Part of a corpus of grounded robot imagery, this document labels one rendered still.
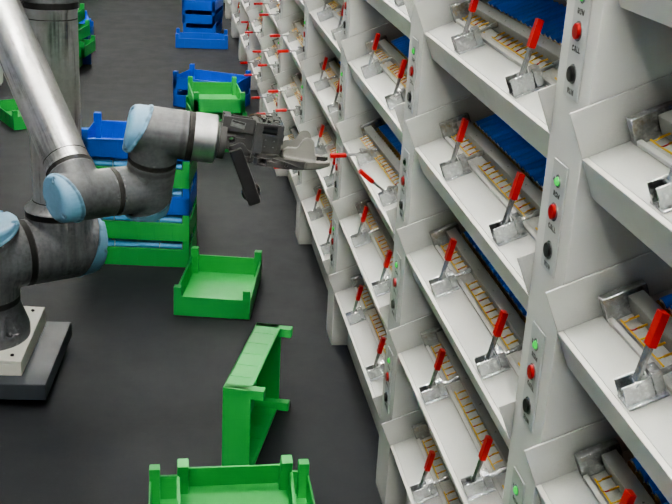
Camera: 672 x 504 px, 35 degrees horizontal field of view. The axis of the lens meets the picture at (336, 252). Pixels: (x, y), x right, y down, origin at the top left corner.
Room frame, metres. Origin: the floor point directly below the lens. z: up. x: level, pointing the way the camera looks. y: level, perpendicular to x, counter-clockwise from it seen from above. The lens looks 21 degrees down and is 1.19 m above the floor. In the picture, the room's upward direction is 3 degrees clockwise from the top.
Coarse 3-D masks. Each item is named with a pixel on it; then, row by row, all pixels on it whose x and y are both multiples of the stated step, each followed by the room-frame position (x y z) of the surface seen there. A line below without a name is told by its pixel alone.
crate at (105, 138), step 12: (96, 120) 3.03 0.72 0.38; (108, 120) 3.05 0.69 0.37; (84, 132) 2.85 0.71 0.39; (96, 132) 3.03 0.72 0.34; (108, 132) 3.05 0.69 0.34; (120, 132) 3.05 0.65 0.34; (84, 144) 2.85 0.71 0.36; (96, 144) 2.85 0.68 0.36; (108, 144) 2.85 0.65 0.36; (120, 144) 2.85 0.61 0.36; (96, 156) 2.85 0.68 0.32; (108, 156) 2.85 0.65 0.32; (120, 156) 2.85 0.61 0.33
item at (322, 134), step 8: (312, 120) 3.10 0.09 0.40; (320, 120) 3.10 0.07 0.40; (304, 128) 3.10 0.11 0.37; (312, 128) 3.10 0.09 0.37; (320, 128) 2.93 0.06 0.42; (328, 128) 3.05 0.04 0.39; (312, 136) 3.10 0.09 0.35; (320, 136) 2.92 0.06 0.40; (328, 136) 3.02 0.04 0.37; (320, 144) 2.93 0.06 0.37; (328, 144) 2.93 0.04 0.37; (320, 152) 2.91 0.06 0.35; (328, 152) 2.90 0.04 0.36; (328, 160) 2.85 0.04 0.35; (328, 168) 2.79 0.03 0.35; (320, 176) 2.74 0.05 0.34; (328, 176) 2.67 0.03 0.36; (328, 184) 2.65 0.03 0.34; (328, 192) 2.50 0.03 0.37
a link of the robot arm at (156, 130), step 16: (144, 112) 1.87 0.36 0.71; (160, 112) 1.88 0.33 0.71; (176, 112) 1.89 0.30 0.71; (192, 112) 1.90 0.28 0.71; (128, 128) 1.85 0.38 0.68; (144, 128) 1.85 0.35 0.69; (160, 128) 1.86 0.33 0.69; (176, 128) 1.86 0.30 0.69; (192, 128) 1.87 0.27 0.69; (128, 144) 1.85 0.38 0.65; (144, 144) 1.85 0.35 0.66; (160, 144) 1.85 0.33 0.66; (176, 144) 1.86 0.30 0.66; (192, 144) 1.86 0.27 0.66; (144, 160) 1.86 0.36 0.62; (160, 160) 1.86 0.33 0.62; (176, 160) 1.90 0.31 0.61
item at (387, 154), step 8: (368, 128) 2.38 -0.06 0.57; (368, 136) 2.36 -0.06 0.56; (376, 136) 2.30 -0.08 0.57; (368, 144) 2.31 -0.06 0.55; (376, 144) 2.25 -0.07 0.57; (384, 144) 2.23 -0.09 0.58; (384, 152) 2.18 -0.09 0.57; (392, 152) 2.17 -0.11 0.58; (376, 160) 2.19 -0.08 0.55; (392, 160) 2.12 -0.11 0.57; (392, 168) 2.12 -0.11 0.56
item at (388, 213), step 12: (348, 120) 2.41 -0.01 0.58; (360, 120) 2.41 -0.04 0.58; (372, 120) 2.42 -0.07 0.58; (348, 132) 2.41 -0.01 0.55; (360, 132) 2.41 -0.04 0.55; (348, 144) 2.39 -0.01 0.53; (360, 144) 2.36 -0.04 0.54; (372, 144) 2.33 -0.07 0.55; (348, 156) 2.37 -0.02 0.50; (360, 168) 2.21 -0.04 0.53; (372, 168) 2.18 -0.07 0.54; (360, 180) 2.25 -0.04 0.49; (384, 180) 2.09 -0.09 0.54; (396, 180) 2.07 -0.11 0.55; (372, 192) 2.05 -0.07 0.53; (396, 204) 1.95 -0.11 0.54; (384, 216) 1.91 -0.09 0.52
